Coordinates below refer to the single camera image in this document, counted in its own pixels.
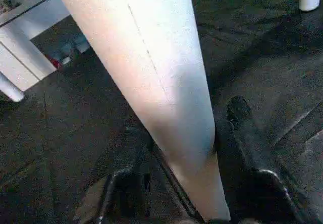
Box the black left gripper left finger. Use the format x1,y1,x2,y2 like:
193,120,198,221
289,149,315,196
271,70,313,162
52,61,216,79
75,132,203,224

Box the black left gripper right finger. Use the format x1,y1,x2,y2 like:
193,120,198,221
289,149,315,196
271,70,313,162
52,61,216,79
213,95,304,224

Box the black mat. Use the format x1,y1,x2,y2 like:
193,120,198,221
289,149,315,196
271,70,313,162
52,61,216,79
0,0,323,224

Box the white cabinet with glass doors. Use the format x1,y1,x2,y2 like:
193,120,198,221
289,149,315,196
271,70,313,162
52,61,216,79
0,0,91,92

